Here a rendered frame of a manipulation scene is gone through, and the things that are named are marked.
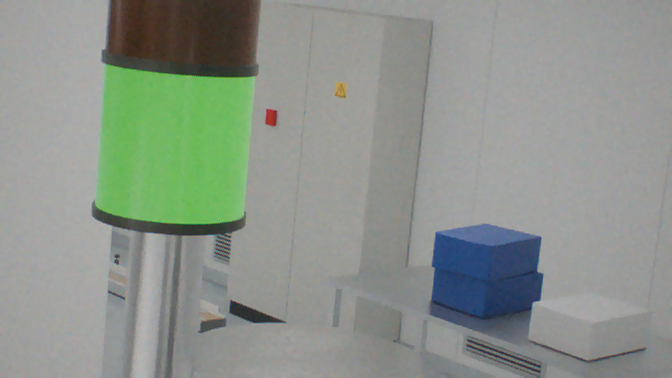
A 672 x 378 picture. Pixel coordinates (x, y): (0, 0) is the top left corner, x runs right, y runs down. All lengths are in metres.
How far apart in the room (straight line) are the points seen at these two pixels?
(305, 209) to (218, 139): 7.31
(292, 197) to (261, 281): 0.63
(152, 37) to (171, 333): 0.10
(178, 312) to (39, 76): 1.62
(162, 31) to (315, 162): 7.24
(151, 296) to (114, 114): 0.06
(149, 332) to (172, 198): 0.05
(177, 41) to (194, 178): 0.04
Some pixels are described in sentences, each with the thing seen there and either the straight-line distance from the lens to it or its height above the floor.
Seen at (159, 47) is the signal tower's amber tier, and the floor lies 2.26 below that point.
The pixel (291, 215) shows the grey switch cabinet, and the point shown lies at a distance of 7.81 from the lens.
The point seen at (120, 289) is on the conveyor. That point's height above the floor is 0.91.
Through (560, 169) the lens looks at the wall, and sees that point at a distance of 6.92.
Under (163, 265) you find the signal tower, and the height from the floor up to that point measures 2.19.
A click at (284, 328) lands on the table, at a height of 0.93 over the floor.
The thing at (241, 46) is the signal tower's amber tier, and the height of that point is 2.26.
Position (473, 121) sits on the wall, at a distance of 7.30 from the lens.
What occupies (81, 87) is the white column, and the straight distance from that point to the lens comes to 2.06.
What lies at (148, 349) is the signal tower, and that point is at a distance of 0.42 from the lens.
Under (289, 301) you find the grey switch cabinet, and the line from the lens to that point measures 7.89.
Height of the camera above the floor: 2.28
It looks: 10 degrees down
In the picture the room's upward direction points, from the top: 6 degrees clockwise
